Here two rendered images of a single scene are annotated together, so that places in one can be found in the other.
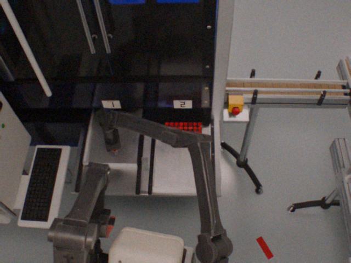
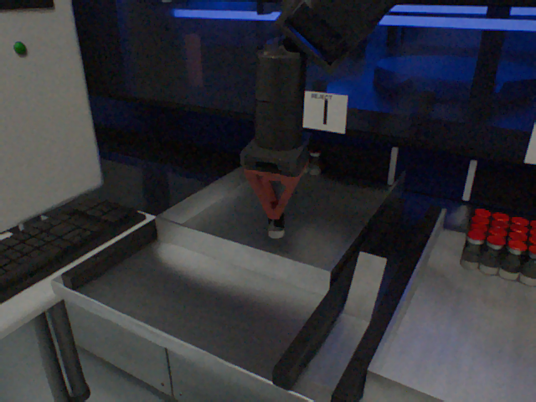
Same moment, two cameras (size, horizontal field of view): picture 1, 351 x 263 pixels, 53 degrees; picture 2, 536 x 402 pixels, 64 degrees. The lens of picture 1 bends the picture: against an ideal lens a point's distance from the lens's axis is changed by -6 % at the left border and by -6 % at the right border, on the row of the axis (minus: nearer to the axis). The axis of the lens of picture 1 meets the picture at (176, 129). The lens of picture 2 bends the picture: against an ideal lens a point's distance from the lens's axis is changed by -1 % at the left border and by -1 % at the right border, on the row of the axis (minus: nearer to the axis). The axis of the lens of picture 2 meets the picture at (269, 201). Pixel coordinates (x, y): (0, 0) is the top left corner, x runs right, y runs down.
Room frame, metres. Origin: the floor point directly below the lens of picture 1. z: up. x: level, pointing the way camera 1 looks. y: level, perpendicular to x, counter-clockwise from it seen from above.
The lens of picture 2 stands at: (0.40, 0.09, 1.20)
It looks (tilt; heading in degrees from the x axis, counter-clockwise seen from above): 26 degrees down; 25
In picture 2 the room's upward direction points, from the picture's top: straight up
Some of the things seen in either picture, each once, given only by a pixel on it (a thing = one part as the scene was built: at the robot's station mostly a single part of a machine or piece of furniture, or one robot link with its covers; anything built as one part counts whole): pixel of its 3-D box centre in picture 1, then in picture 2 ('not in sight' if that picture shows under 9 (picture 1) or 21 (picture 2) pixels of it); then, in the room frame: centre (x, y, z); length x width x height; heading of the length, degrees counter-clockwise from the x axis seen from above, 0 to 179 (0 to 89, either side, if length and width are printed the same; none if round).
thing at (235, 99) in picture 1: (235, 102); not in sight; (1.04, -0.29, 1.00); 0.08 x 0.07 x 0.07; 175
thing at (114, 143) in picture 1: (111, 137); (278, 127); (0.86, 0.29, 1.05); 0.10 x 0.07 x 0.07; 9
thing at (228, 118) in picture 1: (235, 110); not in sight; (1.08, -0.31, 0.87); 0.14 x 0.13 x 0.02; 175
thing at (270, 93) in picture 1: (286, 90); not in sight; (1.16, -0.59, 0.92); 0.69 x 0.16 x 0.16; 85
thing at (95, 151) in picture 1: (113, 133); (294, 201); (0.97, 0.31, 0.90); 0.34 x 0.26 x 0.04; 175
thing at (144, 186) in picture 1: (144, 173); (348, 313); (0.74, 0.16, 0.91); 0.14 x 0.03 x 0.06; 175
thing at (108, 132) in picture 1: (108, 129); (280, 74); (0.87, 0.29, 1.11); 0.07 x 0.06 x 0.07; 23
